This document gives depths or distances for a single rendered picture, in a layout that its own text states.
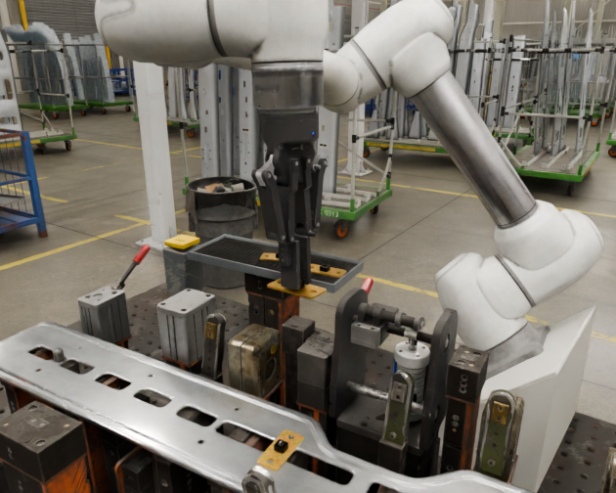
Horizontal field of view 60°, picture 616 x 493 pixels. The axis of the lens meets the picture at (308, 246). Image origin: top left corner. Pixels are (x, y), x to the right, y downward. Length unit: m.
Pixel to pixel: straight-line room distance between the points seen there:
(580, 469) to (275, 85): 1.11
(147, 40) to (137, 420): 0.60
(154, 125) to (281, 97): 3.89
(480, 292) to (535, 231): 0.19
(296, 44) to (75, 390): 0.74
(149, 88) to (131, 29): 3.78
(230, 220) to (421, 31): 2.59
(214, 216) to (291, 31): 2.98
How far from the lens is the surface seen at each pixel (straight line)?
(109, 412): 1.01
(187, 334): 1.08
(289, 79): 0.65
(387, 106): 8.75
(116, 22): 0.72
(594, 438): 1.55
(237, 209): 3.58
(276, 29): 0.65
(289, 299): 1.16
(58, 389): 1.11
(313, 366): 0.97
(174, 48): 0.70
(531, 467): 1.27
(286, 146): 0.68
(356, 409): 1.02
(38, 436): 0.96
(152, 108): 4.50
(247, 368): 1.00
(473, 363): 0.90
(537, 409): 1.19
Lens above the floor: 1.58
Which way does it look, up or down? 20 degrees down
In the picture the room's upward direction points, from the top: straight up
